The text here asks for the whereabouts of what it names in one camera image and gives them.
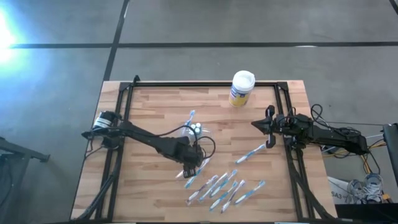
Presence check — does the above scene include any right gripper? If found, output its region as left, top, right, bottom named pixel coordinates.
left=251, top=105, right=285, bottom=149

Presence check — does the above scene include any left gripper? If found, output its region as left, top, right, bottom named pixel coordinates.
left=167, top=136, right=205, bottom=170

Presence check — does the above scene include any clear plastic organizer box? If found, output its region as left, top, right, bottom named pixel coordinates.
left=180, top=119, right=216, bottom=141

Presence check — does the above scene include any yellow disinfectant wipes canister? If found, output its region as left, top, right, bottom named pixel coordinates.
left=228, top=70, right=256, bottom=108

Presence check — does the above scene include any white paper label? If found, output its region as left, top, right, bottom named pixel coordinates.
left=328, top=175, right=352, bottom=205

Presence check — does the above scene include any person's shoe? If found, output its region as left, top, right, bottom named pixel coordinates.
left=346, top=179, right=366, bottom=200
left=363, top=173, right=385, bottom=202

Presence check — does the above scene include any black equipment case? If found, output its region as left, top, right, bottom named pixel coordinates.
left=381, top=123, right=398, bottom=187

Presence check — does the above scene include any black box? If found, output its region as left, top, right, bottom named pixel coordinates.
left=335, top=202, right=398, bottom=222

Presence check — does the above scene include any black metal stand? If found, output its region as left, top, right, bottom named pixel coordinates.
left=0, top=136, right=51, bottom=224

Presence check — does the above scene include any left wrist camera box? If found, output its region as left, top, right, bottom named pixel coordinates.
left=182, top=167, right=197, bottom=179

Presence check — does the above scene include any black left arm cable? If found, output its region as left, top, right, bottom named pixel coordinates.
left=155, top=124, right=217, bottom=160

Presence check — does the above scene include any yellow cable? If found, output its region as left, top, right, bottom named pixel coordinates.
left=322, top=141, right=391, bottom=203

